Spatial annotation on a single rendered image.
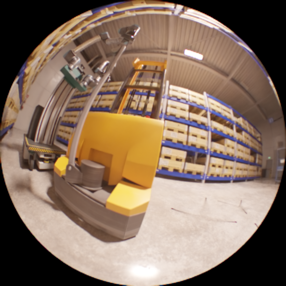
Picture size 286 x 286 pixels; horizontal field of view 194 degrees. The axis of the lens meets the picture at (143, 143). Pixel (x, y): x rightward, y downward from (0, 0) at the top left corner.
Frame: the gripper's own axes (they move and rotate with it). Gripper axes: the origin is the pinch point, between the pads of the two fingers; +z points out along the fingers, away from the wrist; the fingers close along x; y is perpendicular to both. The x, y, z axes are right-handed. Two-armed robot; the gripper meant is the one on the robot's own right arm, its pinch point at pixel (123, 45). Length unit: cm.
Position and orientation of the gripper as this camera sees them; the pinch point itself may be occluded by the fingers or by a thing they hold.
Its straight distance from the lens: 96.1
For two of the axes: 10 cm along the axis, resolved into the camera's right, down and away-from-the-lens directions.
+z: -3.3, 8.5, 4.0
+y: -5.6, -5.2, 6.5
